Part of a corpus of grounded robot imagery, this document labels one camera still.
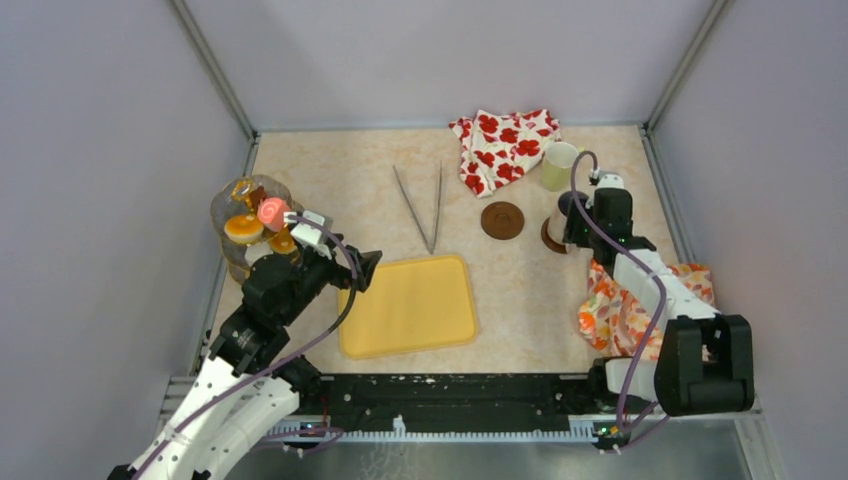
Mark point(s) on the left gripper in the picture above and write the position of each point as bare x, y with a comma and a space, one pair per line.
343, 277

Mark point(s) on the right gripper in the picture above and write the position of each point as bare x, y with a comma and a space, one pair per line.
572, 233

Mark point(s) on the pink pearlescent mug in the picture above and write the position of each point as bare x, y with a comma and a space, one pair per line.
560, 222

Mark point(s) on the orange glazed donut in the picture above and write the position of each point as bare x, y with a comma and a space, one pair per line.
283, 242
243, 229

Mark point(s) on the pink swirl roll cake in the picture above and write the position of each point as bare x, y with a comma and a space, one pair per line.
271, 213

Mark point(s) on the three-tier glass dessert stand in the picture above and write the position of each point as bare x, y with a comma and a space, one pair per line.
231, 201

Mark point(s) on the brown star cookie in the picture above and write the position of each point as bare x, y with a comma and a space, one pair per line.
256, 197

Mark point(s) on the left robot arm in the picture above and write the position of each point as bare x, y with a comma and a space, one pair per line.
245, 386

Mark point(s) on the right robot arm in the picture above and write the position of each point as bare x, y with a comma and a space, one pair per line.
692, 359

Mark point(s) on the right brown coaster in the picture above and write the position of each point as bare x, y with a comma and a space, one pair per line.
549, 242

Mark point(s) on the brown coaster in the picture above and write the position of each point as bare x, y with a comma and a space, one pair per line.
549, 242
502, 220

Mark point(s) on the green mug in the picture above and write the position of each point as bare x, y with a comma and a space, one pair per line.
557, 163

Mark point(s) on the yellow plastic tray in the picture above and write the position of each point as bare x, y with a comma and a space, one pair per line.
411, 306

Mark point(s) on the orange floral cloth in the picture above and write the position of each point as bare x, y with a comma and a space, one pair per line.
613, 321

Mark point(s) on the left brown coaster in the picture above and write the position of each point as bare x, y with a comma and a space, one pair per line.
502, 220

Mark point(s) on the red poppy cloth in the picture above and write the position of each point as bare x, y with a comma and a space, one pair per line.
497, 150

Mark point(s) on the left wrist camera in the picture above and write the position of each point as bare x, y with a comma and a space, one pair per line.
308, 228

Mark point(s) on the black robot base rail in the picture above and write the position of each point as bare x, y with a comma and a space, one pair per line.
457, 403

